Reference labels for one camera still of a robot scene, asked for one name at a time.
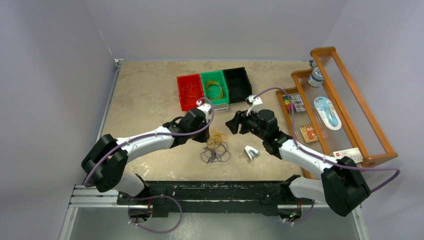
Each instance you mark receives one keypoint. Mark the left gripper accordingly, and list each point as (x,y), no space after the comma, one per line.
(204,137)

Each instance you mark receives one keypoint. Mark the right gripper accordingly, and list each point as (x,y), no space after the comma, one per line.
(240,118)

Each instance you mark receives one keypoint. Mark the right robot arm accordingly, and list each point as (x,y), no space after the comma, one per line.
(341,185)

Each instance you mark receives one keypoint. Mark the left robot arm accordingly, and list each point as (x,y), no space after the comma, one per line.
(105,163)

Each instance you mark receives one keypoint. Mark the white grey stapler case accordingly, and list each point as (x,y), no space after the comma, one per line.
(221,108)

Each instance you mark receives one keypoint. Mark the black plastic bin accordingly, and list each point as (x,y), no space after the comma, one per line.
(238,84)

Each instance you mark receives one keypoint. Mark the box of coloured markers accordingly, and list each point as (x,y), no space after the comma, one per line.
(293,103)

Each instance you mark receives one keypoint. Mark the red plastic bin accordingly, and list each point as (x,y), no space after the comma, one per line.
(189,90)

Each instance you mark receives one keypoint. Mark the green plastic bin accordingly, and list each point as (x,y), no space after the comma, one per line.
(215,87)

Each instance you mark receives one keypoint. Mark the orange small card pack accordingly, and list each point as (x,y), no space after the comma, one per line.
(308,133)

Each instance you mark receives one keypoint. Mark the wooden shelf rack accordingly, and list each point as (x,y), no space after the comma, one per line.
(360,128)

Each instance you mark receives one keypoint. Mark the blue white blister pack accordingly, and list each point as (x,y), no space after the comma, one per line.
(327,113)

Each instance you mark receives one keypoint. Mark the white round jar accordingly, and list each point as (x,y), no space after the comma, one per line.
(316,79)

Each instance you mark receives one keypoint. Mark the white label box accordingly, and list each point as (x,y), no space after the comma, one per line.
(352,153)

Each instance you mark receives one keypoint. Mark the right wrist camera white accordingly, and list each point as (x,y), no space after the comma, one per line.
(255,104)

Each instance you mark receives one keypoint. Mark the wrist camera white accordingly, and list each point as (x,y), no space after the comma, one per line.
(255,104)
(206,108)

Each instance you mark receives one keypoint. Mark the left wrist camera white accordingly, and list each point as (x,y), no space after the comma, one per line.
(206,108)

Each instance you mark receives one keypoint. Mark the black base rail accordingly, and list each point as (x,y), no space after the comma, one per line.
(270,198)

